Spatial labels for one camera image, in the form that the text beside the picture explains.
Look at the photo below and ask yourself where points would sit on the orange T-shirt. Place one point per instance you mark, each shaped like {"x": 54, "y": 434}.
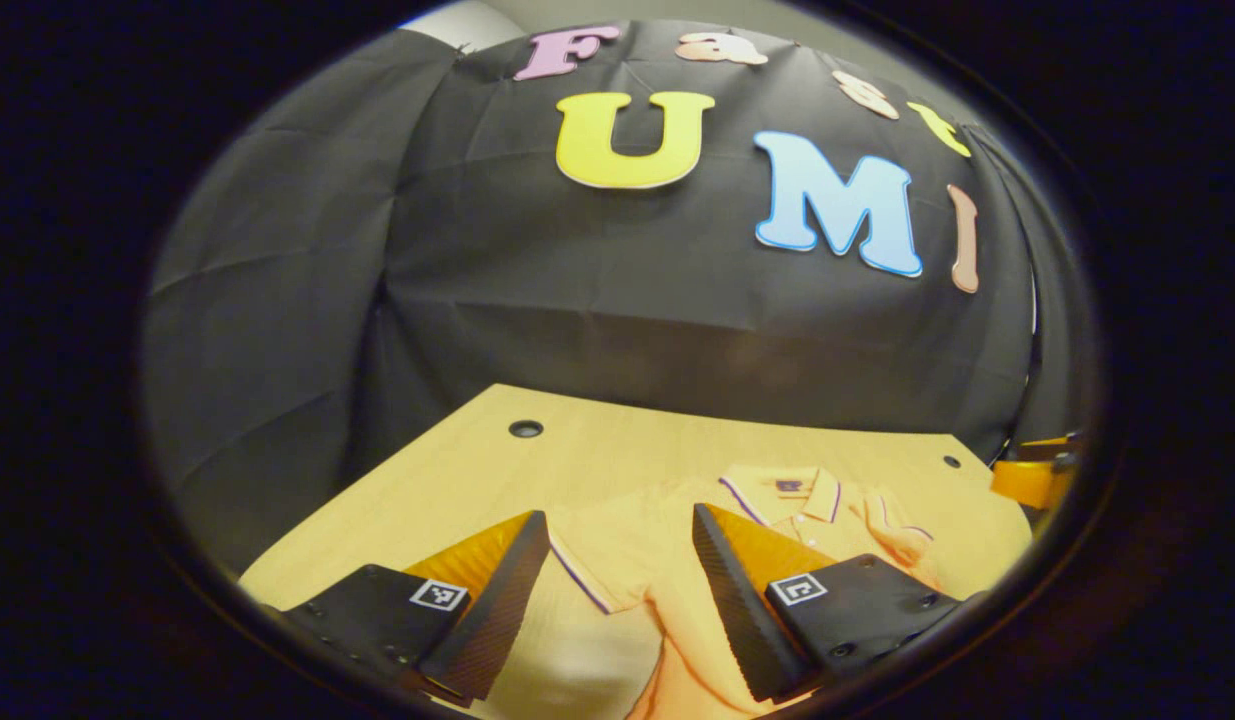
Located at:
{"x": 627, "y": 550}

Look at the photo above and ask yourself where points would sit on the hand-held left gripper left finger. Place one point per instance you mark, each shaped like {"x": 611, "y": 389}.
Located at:
{"x": 497, "y": 610}

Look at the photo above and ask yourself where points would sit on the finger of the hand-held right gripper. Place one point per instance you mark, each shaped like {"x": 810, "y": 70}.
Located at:
{"x": 1022, "y": 485}
{"x": 1047, "y": 447}

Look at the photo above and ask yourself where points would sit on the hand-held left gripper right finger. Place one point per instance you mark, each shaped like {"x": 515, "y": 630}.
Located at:
{"x": 742, "y": 620}

